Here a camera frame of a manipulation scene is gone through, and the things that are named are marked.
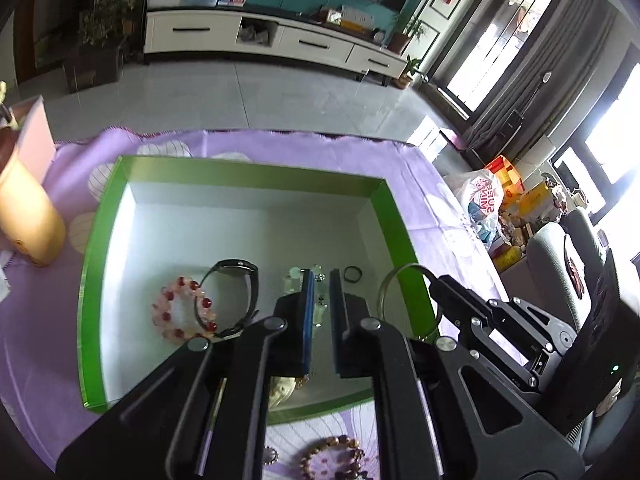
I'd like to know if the silver bangle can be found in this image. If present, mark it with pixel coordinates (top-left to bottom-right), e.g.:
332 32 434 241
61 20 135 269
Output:
376 262 444 341

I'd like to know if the gold white flower brooch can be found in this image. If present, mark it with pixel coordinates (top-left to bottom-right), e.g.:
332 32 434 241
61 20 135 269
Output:
268 376 308 411

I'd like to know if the red pink bead bracelet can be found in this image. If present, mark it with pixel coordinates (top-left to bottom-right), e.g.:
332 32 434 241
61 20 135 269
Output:
150 275 220 344

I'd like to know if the brown wooden bead bracelet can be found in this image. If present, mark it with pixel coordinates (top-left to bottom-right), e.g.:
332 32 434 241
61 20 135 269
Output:
298 433 374 480

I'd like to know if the black wrist watch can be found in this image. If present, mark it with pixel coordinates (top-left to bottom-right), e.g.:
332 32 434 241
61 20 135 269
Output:
193 258 259 339

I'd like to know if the grey chair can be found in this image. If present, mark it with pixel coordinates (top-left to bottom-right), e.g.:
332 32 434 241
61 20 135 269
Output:
526 207 605 332

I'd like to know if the white red plastic bag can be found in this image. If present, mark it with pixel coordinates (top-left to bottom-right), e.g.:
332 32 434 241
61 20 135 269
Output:
444 169 503 250

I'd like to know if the orange yellow bag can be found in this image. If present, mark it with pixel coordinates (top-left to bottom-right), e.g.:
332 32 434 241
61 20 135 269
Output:
485 155 553 217

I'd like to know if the green cardboard box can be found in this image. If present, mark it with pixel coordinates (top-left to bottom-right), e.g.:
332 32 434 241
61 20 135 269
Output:
77 155 418 413

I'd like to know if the small potted plant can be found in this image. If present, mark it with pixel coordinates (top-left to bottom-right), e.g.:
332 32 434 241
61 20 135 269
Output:
394 56 424 90

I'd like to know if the purple floral tablecloth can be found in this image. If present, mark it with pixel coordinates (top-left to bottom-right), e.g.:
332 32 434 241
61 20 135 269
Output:
1 127 506 466

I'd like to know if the potted green plant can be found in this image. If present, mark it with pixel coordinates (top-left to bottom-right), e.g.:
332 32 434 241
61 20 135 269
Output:
387 16 427 54

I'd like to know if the white TV cabinet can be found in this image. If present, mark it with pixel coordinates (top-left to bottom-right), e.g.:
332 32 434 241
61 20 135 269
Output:
143 9 407 79

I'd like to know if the yellow bear bottle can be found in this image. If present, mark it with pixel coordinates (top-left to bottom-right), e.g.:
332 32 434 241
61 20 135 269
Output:
1 127 66 266

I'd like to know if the grey curtain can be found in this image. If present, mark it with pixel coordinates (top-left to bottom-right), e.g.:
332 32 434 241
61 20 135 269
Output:
463 0 618 152

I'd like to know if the dark leafy floor plant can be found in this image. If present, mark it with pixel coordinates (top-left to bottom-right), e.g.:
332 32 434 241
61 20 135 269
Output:
63 0 141 93

